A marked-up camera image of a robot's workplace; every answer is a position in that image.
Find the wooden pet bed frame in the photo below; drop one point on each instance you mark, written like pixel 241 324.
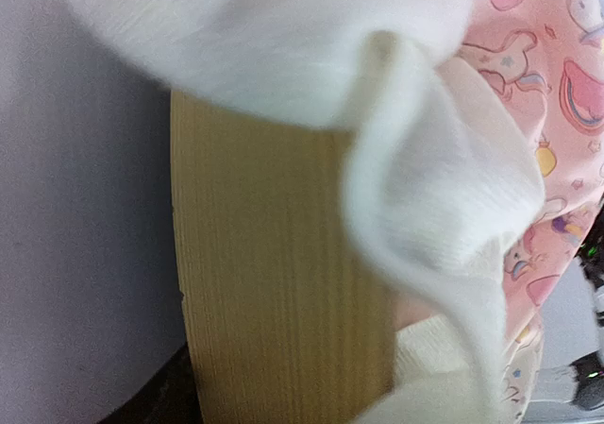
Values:
pixel 284 321

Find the pink unicorn print blanket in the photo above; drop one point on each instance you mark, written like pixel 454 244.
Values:
pixel 477 169

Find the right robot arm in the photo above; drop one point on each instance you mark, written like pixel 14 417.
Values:
pixel 588 269

